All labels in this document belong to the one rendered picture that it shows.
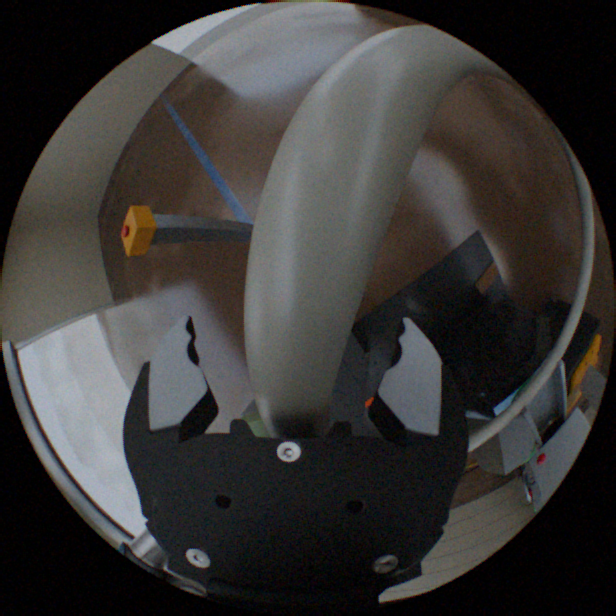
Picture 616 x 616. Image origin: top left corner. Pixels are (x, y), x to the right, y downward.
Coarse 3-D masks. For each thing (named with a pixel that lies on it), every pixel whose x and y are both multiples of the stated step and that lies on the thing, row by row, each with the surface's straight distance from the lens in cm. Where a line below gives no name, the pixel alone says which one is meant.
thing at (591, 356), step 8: (600, 336) 202; (592, 344) 191; (592, 352) 189; (584, 360) 181; (592, 360) 202; (584, 368) 186; (576, 376) 173; (568, 392) 186; (576, 400) 218; (568, 408) 207
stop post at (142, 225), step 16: (144, 208) 74; (128, 224) 72; (144, 224) 66; (160, 224) 73; (176, 224) 77; (192, 224) 82; (208, 224) 89; (224, 224) 97; (240, 224) 109; (128, 240) 71; (144, 240) 69; (160, 240) 76; (176, 240) 81; (192, 240) 86; (208, 240) 93; (224, 240) 101; (240, 240) 111; (128, 256) 72
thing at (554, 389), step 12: (552, 372) 53; (564, 372) 49; (528, 384) 46; (552, 384) 57; (564, 384) 54; (516, 396) 46; (540, 396) 55; (552, 396) 63; (564, 396) 60; (528, 408) 54; (540, 408) 61; (552, 408) 71; (564, 408) 68; (528, 420) 48; (540, 420) 69; (564, 420) 81; (540, 444) 76
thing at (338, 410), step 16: (352, 336) 141; (352, 352) 126; (368, 352) 149; (352, 368) 115; (368, 368) 142; (336, 384) 90; (352, 384) 106; (336, 400) 86; (352, 400) 100; (240, 416) 96; (336, 416) 82; (352, 416) 94; (352, 432) 91
